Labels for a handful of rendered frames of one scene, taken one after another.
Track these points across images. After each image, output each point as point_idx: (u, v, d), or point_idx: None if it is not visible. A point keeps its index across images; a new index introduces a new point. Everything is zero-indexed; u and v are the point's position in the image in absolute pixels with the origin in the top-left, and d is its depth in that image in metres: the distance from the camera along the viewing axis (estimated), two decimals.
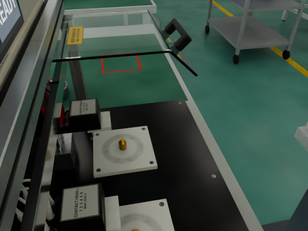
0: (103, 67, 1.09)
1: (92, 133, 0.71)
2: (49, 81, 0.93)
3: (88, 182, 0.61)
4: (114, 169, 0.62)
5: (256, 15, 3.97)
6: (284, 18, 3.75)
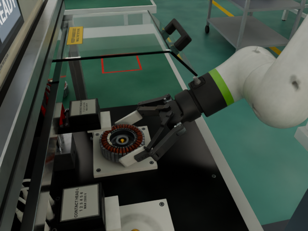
0: (103, 67, 1.09)
1: (92, 133, 0.71)
2: (49, 81, 0.93)
3: (88, 182, 0.61)
4: (114, 169, 0.62)
5: (256, 15, 3.97)
6: (284, 18, 3.75)
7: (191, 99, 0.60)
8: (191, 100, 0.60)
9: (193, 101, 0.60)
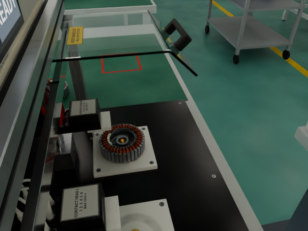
0: (103, 67, 1.09)
1: (92, 133, 0.71)
2: (49, 81, 0.93)
3: (88, 182, 0.61)
4: (114, 169, 0.62)
5: (256, 15, 3.97)
6: (284, 18, 3.75)
7: None
8: None
9: None
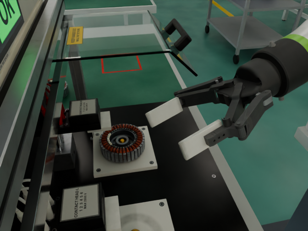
0: (103, 67, 1.09)
1: (92, 133, 0.71)
2: (49, 81, 0.93)
3: (88, 182, 0.61)
4: (114, 169, 0.62)
5: (256, 15, 3.97)
6: (284, 18, 3.75)
7: None
8: None
9: None
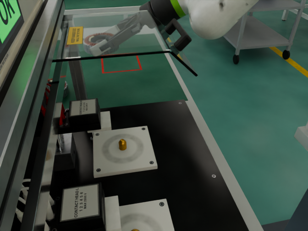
0: (103, 67, 1.09)
1: (92, 133, 0.71)
2: (49, 81, 0.93)
3: (88, 182, 0.61)
4: (114, 169, 0.62)
5: (256, 15, 3.97)
6: (284, 18, 3.75)
7: None
8: None
9: None
